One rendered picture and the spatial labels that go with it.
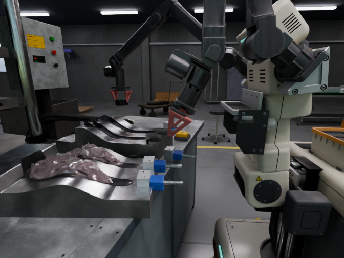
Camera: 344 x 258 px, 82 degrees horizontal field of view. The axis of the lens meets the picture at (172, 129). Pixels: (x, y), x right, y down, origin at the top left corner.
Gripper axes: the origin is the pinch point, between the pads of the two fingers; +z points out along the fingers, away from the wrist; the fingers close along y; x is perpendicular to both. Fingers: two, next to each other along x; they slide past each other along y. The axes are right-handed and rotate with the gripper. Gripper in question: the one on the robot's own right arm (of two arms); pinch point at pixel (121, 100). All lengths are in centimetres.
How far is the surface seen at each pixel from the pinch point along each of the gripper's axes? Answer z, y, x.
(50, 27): -45, 47, 2
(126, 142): 11, -28, 42
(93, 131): 7.8, -11.3, 42.0
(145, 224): 37, -41, 56
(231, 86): 31, -49, -751
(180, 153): 16, -49, 36
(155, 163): 13, -45, 54
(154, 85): 29, 282, -727
